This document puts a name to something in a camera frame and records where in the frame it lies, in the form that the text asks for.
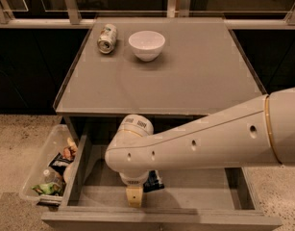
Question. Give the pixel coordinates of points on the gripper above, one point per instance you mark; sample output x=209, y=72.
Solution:
x=134, y=179

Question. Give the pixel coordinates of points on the dark blue rxbar wrapper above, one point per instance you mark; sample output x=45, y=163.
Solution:
x=153, y=182

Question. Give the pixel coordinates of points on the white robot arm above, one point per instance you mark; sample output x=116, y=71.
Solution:
x=257, y=133

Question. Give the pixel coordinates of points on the grey open top drawer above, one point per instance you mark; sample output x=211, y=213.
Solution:
x=191, y=200

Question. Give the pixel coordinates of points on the grey cabinet counter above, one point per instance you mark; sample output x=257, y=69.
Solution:
x=200, y=71

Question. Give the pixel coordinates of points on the orange pink snack packet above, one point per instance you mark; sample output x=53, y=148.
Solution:
x=69, y=152

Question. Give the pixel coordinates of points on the black snack packet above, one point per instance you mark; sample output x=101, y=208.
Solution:
x=59, y=163

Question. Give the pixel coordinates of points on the green snack bag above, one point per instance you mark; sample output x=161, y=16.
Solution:
x=48, y=189

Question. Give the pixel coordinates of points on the clear plastic water bottle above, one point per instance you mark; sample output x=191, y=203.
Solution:
x=52, y=177

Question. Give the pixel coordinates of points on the clear plastic bin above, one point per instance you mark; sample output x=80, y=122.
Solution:
x=55, y=143

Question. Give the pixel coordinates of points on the white ceramic bowl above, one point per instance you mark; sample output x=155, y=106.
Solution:
x=146, y=45

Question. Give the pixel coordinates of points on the crushed green soda can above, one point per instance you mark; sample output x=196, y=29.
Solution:
x=107, y=39

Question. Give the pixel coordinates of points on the metal window railing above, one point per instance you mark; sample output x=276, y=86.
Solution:
x=77, y=10

